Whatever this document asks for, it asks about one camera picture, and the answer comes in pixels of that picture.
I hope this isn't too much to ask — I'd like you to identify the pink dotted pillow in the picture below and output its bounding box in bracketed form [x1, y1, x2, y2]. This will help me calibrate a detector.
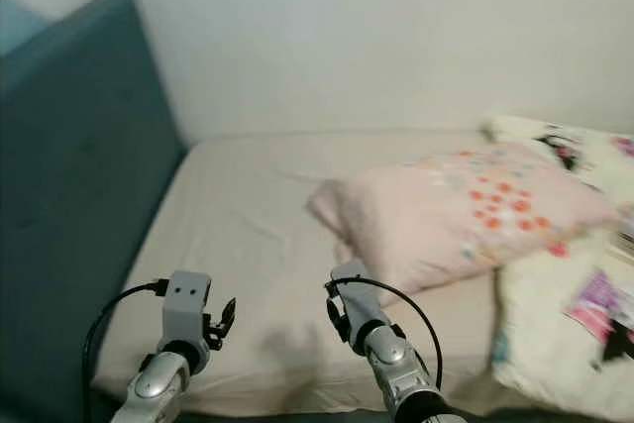
[305, 141, 623, 295]

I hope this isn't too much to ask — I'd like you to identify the mattress with beige sheet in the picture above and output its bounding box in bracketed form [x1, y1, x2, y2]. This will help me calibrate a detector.
[94, 131, 634, 419]

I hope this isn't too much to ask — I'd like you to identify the teal upholstered headboard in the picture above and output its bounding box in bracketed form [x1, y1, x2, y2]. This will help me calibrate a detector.
[0, 0, 189, 423]

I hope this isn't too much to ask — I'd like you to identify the cream cartoon print blanket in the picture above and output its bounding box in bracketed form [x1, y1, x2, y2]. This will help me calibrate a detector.
[480, 113, 634, 422]

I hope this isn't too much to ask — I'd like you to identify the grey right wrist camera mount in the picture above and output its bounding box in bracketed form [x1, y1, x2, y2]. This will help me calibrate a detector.
[332, 261, 379, 327]

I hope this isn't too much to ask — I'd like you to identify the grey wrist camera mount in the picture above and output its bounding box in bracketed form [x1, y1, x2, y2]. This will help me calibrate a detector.
[332, 261, 379, 327]
[163, 270, 214, 347]

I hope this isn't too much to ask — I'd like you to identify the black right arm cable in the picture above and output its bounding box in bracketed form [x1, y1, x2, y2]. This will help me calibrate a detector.
[325, 277, 445, 389]

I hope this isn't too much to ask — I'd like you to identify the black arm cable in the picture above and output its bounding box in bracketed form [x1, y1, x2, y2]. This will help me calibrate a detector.
[325, 277, 445, 389]
[81, 280, 169, 423]

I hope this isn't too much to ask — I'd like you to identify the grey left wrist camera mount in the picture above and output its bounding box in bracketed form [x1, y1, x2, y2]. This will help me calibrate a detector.
[163, 270, 214, 347]

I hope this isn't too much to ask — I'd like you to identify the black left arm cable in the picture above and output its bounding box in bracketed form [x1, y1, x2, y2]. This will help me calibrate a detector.
[81, 280, 169, 423]

